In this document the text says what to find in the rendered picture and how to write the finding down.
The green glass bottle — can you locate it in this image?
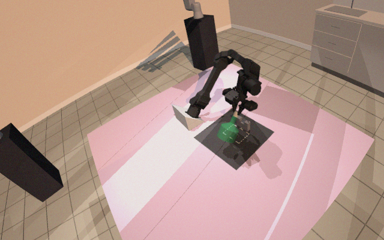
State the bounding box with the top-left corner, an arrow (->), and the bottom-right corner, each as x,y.
217,110 -> 239,143

